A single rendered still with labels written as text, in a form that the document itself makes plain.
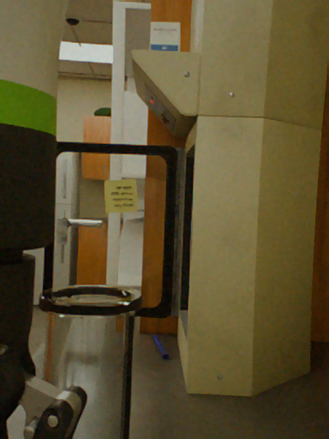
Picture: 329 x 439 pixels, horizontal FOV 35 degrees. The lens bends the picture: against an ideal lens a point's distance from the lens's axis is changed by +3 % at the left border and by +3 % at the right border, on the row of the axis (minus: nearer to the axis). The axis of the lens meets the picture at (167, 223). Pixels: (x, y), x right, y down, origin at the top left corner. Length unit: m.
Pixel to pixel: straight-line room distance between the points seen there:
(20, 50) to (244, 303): 0.73
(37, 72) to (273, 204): 0.73
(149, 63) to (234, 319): 0.45
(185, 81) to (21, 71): 0.67
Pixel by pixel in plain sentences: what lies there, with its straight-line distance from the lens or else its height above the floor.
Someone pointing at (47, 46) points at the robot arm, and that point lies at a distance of 0.26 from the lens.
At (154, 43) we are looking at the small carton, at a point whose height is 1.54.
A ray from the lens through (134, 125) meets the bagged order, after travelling 2.33.
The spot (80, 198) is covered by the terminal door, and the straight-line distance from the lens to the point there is 1.23.
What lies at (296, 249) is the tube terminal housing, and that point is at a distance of 1.01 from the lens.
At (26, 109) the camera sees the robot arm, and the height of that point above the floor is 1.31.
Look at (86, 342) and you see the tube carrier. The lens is 0.53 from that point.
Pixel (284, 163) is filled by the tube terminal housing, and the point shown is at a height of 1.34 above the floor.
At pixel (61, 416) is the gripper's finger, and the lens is 0.25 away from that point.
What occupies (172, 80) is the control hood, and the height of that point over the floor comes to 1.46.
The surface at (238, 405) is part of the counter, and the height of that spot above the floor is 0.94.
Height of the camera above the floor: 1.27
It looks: 3 degrees down
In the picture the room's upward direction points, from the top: 2 degrees clockwise
